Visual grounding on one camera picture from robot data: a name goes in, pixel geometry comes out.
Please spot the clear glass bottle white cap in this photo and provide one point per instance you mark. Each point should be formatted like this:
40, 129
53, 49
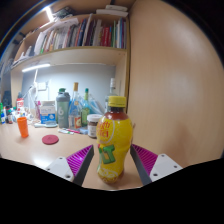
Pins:
111, 91

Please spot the blue plastic bag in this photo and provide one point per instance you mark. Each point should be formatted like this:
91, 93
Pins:
96, 107

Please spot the flat round red coaster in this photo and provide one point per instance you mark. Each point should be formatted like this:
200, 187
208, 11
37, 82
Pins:
50, 139

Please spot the white wall socket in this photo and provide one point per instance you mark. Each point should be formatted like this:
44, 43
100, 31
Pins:
41, 86

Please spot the ceiling strip light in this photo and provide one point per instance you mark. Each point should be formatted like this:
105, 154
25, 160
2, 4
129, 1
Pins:
49, 13

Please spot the green plastic bottle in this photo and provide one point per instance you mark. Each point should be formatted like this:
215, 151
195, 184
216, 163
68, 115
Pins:
62, 90

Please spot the clear glass bottle yellow cap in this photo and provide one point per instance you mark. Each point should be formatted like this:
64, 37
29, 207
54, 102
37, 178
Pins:
75, 115

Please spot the brown jar with white lid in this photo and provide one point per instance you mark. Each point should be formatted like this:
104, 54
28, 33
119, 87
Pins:
92, 125

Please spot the light blue hairbrush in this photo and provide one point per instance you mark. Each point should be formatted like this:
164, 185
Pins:
46, 124

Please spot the yellow drink bottle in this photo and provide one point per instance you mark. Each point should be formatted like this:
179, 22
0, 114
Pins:
115, 140

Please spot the orange plastic cup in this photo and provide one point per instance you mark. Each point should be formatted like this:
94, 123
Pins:
23, 127

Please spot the red and white container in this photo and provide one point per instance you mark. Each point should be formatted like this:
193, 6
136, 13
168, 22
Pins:
20, 105

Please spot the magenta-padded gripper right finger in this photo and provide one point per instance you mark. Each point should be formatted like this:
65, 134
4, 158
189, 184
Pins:
146, 160

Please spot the under-shelf strip light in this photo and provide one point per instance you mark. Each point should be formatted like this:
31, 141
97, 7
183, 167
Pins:
36, 67

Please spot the wooden shelf unit with books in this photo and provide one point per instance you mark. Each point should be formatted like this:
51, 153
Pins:
83, 33

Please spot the blue and white box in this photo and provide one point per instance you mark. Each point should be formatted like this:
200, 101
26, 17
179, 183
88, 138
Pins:
47, 113

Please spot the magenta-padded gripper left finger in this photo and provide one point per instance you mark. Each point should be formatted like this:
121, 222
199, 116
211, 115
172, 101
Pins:
80, 160

